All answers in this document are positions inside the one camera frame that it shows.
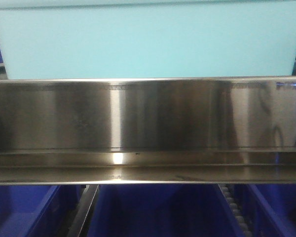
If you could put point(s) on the light blue plastic bin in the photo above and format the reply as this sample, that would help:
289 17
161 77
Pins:
80 39

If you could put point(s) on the blue bin lower middle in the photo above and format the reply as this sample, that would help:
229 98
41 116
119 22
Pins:
163 210

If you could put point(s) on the steel lane divider left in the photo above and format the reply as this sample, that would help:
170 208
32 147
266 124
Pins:
85 208

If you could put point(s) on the white roller track right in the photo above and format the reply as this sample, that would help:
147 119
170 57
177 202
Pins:
233 206

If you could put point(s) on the blue bin lower right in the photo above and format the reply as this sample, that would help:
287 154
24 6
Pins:
268 209

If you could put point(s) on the blue bin lower left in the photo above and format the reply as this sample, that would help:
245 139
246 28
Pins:
36 211

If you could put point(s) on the stainless steel left shelf rail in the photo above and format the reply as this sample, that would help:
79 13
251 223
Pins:
111 131

